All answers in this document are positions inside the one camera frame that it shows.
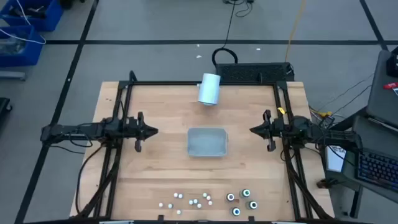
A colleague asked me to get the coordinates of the black floor object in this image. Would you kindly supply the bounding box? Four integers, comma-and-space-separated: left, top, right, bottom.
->
0, 97, 13, 125

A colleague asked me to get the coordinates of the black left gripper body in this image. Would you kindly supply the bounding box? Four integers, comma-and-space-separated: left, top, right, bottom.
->
126, 111, 145, 152

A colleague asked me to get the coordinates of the black desk object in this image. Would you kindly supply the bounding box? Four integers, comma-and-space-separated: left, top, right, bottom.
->
386, 46, 398, 78

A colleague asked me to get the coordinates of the grey plastic bin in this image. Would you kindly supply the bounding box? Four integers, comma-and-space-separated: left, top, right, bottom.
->
187, 127, 229, 158

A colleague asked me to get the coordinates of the black floor cable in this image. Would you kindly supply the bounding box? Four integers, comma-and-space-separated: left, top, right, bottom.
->
211, 0, 239, 67

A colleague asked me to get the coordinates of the black aluminium frame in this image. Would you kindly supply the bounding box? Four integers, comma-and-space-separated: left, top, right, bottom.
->
70, 70, 335, 224

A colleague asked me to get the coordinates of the grey metal bar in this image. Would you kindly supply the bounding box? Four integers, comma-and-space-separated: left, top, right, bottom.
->
0, 70, 26, 82

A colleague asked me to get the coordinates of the black cable coil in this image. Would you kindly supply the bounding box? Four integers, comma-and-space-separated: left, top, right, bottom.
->
222, 0, 255, 18

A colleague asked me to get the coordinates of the black floor clamp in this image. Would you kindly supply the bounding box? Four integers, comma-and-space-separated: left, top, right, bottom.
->
316, 177, 341, 190

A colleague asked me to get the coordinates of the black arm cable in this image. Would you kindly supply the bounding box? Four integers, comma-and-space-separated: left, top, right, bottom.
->
75, 141, 105, 215

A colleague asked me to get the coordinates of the black perforated control box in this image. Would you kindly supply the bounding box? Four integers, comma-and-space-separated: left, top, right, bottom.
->
215, 62, 295, 84

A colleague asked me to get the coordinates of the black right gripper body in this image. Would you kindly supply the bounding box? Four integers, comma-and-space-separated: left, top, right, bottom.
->
263, 110, 284, 152

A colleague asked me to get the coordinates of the blue storage bin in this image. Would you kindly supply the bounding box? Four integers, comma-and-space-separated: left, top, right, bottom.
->
0, 25, 44, 68
0, 0, 65, 32

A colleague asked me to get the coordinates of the white cable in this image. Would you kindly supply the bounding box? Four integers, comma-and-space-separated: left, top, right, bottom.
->
0, 0, 47, 45

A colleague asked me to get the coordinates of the yellow cable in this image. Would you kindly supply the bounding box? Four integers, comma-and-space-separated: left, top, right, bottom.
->
284, 0, 307, 62

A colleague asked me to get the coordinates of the white paper sheet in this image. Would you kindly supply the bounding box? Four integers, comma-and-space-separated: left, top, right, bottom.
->
325, 145, 346, 173

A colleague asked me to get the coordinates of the grey side tabletop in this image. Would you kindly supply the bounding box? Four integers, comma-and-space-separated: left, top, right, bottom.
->
366, 49, 398, 128

